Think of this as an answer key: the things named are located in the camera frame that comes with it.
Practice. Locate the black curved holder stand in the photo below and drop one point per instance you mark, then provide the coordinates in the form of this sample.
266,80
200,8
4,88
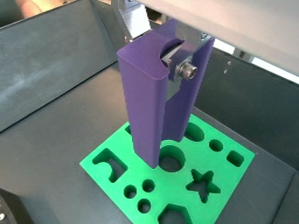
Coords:
13,210

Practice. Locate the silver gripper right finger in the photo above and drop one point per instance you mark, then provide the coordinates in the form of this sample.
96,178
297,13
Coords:
178,57

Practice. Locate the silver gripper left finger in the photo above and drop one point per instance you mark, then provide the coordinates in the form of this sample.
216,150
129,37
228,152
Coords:
132,16

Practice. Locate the green shape sorter board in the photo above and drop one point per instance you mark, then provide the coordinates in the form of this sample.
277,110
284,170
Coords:
188,189

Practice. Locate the purple arch block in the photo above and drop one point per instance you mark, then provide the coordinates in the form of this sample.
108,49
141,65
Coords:
157,118

